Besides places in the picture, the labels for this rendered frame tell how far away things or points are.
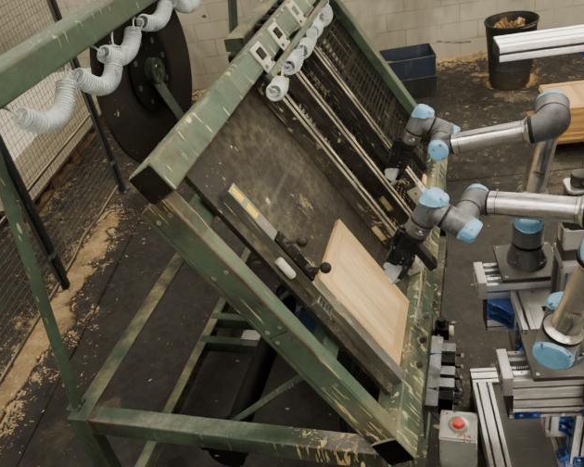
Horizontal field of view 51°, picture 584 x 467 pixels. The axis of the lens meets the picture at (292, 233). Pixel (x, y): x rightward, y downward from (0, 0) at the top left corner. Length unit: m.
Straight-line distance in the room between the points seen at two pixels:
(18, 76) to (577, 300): 1.70
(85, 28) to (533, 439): 2.47
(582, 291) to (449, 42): 5.93
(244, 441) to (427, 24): 5.85
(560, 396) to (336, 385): 0.78
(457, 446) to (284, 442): 0.62
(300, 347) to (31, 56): 1.19
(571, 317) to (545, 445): 1.23
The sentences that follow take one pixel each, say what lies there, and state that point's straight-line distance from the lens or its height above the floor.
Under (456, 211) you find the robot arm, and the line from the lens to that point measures 1.84.
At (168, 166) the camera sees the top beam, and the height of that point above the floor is 1.92.
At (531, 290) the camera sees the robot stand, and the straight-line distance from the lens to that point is 2.63.
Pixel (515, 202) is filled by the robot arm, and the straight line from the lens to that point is 1.90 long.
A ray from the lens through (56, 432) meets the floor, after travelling 3.91.
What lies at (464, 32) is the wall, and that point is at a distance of 7.57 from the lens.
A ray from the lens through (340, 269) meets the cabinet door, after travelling 2.29.
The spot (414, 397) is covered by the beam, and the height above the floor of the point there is 0.84.
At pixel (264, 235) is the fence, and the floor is 1.55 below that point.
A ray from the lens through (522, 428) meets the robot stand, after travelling 3.10.
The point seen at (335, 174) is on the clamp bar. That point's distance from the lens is 2.53.
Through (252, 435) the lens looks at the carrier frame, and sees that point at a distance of 2.41.
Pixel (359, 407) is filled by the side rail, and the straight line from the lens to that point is 2.09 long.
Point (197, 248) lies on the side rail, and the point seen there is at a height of 1.68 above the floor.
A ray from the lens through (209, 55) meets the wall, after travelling 7.70.
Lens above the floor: 2.66
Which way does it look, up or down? 34 degrees down
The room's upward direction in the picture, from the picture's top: 11 degrees counter-clockwise
